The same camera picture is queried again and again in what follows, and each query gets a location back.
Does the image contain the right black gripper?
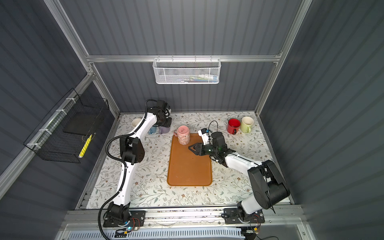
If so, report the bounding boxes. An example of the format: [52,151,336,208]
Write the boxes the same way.
[189,142,219,157]

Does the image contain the purple mug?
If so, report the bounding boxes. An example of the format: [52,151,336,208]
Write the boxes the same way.
[159,127,171,135]

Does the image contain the blue textured mug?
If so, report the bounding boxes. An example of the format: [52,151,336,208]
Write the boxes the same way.
[148,126,158,135]

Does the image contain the pink ghost pattern mug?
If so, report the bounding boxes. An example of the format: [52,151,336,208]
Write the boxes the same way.
[174,126,190,146]

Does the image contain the white mug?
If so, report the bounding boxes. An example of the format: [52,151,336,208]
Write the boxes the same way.
[131,118,142,129]

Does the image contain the red mug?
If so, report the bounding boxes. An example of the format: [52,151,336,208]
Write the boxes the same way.
[227,119,241,135]

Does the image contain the light green mug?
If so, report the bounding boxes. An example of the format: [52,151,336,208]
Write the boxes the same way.
[241,117,254,133]

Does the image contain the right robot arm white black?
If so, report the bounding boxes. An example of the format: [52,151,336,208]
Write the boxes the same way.
[188,130,291,221]

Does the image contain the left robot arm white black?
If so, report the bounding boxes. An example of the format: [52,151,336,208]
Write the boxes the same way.
[101,99,172,226]

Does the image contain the orange plastic tray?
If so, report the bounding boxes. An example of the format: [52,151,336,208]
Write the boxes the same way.
[167,134,213,187]

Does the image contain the pens in white basket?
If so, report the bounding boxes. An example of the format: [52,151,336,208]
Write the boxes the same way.
[177,74,219,84]

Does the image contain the white wire basket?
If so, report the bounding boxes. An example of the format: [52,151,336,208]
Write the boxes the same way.
[153,59,222,85]

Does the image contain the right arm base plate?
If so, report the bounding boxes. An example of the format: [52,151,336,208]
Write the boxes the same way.
[221,208,265,225]

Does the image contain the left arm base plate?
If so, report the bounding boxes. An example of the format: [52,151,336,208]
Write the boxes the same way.
[103,211,146,228]

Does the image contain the black wire basket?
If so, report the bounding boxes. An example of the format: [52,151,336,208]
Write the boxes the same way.
[24,90,110,164]

